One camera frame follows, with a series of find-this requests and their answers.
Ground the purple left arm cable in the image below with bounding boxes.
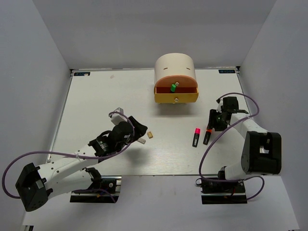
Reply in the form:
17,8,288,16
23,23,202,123
1,111,135,199

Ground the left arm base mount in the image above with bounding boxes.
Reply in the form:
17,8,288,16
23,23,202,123
70,176,122,204

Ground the blue label left corner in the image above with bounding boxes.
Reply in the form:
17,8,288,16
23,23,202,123
74,72,90,77

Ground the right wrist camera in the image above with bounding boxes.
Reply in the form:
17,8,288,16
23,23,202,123
216,97,223,113

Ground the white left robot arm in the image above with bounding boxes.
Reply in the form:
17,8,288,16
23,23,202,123
15,116,148,212

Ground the blue label corner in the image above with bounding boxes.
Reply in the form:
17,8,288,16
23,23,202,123
74,72,90,77
218,69,236,74

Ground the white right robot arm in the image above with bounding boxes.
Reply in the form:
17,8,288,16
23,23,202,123
203,96,282,192

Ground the orange highlighter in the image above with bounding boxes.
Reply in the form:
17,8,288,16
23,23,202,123
203,129,212,145

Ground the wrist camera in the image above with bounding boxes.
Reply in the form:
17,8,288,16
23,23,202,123
216,97,223,113
109,107,126,126

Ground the green highlighter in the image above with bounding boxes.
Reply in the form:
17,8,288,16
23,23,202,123
170,84,176,93

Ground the blue label right corner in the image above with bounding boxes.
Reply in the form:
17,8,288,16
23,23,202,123
218,69,236,74

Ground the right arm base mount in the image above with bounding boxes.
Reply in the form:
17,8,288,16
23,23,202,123
195,178,247,205

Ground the pink highlighter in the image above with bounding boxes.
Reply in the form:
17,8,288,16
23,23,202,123
192,128,201,147

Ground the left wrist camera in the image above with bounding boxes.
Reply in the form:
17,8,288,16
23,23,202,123
109,107,126,126

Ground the tan eraser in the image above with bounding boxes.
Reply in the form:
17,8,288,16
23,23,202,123
147,131,154,139

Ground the round cream drawer cabinet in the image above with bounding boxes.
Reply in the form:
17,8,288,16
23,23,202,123
154,53,199,103

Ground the grey eraser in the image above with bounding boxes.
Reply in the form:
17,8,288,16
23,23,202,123
137,138,146,144

